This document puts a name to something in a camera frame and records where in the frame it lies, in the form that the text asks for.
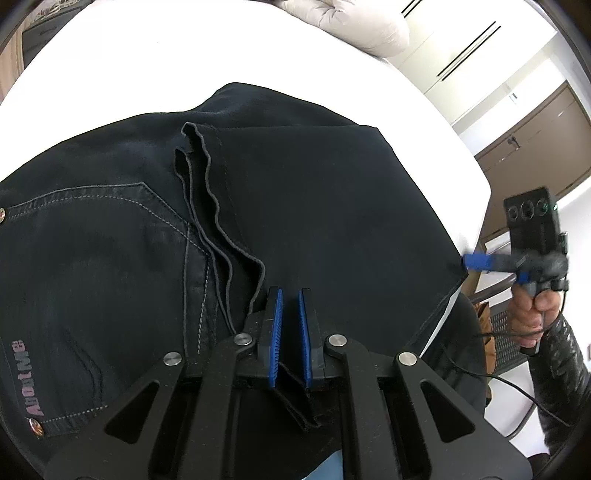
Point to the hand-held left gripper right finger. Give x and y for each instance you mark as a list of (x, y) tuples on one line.
[(304, 337)]

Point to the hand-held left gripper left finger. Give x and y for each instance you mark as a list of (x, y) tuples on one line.
[(276, 337)]

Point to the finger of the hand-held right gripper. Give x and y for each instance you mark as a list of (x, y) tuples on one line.
[(525, 277), (480, 262)]

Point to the black denim pants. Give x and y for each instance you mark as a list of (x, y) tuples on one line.
[(323, 207)]

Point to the person's right forearm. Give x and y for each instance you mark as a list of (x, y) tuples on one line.
[(563, 369)]

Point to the person's right hand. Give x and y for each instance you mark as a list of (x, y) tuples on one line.
[(524, 309)]

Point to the black metal mesh chair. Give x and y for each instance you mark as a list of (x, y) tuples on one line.
[(508, 346)]

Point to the brown cabinet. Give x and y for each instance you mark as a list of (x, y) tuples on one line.
[(545, 138)]

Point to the white wardrobe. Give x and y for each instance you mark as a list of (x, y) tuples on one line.
[(461, 37)]

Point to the beige folded duvet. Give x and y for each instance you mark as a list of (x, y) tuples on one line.
[(360, 23)]

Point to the white bed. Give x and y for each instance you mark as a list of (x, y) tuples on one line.
[(138, 55)]

